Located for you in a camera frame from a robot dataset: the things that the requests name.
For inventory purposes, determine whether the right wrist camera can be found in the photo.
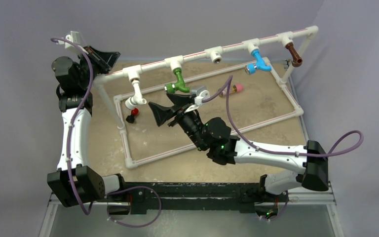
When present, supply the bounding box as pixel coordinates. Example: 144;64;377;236
190;86;210;106

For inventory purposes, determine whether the green water faucet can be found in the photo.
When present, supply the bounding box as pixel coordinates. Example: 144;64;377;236
164;68;190;93

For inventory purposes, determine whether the red black small object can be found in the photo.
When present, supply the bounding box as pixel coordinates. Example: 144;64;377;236
126;108;140;124

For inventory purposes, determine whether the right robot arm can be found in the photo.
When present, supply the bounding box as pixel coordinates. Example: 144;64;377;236
149;93;329;201

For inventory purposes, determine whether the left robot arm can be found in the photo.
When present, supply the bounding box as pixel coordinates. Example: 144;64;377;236
47;45;127;207

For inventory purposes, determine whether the white pvc pipe frame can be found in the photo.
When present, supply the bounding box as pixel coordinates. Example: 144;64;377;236
94;26;319;169

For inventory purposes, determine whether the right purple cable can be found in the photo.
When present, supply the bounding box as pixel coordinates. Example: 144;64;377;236
202;75;364;158

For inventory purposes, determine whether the brown water faucet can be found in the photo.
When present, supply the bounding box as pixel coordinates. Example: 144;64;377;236
285;42;303;67

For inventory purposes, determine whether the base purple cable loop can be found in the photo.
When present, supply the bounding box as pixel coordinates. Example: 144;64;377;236
106;186;163;229

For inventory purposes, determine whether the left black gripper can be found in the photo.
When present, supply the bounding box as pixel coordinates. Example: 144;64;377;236
79;48;122;89

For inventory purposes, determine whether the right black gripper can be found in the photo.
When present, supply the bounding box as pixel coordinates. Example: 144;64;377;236
148;93;207;152

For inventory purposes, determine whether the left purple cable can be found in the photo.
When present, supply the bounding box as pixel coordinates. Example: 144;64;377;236
50;37;95;217

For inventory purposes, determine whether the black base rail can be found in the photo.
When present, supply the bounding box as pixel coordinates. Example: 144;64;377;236
105;178;288;217

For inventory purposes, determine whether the pink capped bottle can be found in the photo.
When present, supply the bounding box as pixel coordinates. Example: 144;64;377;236
219;83;243;98

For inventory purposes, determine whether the blue water faucet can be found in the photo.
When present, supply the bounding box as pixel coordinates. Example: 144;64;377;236
245;49;271;75

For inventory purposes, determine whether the white water faucet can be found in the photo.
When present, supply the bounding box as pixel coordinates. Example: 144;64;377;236
125;77;147;110

